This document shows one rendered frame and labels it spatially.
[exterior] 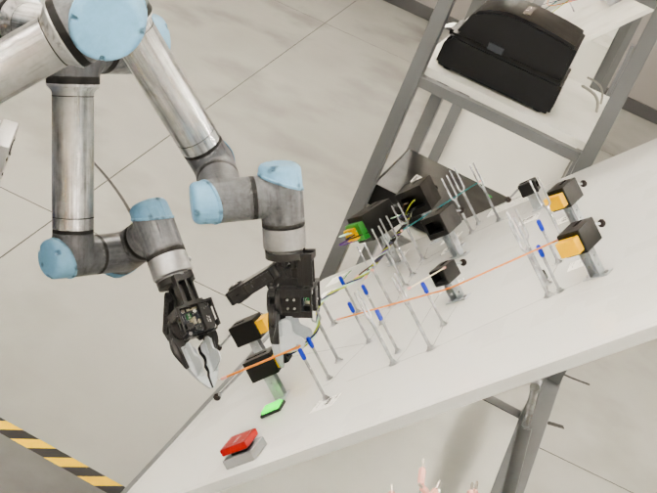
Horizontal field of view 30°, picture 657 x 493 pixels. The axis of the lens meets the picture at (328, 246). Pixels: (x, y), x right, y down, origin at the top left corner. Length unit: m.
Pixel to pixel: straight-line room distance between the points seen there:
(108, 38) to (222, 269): 3.00
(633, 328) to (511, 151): 3.54
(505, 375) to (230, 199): 0.59
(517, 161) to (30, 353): 2.27
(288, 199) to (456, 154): 3.21
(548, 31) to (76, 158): 1.22
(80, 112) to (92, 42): 0.37
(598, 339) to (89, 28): 0.86
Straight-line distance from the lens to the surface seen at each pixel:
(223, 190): 2.07
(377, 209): 2.79
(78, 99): 2.24
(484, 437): 2.93
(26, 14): 2.56
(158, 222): 2.27
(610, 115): 2.88
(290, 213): 2.09
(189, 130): 2.14
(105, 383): 3.97
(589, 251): 1.99
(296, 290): 2.12
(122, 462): 3.69
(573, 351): 1.73
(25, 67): 1.93
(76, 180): 2.25
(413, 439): 2.79
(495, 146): 5.22
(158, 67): 2.09
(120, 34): 1.89
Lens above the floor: 2.25
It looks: 25 degrees down
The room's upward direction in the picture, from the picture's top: 23 degrees clockwise
